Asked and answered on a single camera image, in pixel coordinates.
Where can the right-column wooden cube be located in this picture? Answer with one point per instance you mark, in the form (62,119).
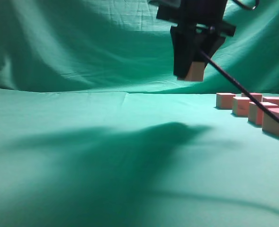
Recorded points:
(257,96)
(271,99)

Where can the far right-column wooden cube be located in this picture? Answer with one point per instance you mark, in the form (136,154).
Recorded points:
(257,96)

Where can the left-column wooden cube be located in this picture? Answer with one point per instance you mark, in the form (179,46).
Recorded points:
(269,125)
(255,114)
(224,100)
(196,72)

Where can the white-topped marked wooden cube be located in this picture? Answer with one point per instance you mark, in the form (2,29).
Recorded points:
(240,106)

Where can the green cloth backdrop and cover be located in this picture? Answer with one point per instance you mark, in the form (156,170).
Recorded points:
(95,130)

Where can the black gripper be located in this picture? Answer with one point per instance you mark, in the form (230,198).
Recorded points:
(189,44)

